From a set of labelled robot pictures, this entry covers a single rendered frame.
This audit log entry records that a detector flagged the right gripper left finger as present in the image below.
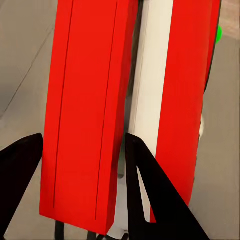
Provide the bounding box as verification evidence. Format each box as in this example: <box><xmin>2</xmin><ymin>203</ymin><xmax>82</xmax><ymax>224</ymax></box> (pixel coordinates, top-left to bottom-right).
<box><xmin>0</xmin><ymin>133</ymin><xmax>44</xmax><ymax>240</ymax></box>

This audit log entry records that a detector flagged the radio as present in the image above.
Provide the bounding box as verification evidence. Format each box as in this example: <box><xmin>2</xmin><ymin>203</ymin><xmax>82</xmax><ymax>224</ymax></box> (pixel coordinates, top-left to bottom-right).
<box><xmin>39</xmin><ymin>0</ymin><xmax>223</xmax><ymax>240</ymax></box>

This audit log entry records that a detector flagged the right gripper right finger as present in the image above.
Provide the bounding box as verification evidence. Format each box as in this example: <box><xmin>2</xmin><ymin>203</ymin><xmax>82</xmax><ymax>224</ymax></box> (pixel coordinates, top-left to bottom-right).
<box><xmin>125</xmin><ymin>133</ymin><xmax>210</xmax><ymax>240</ymax></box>

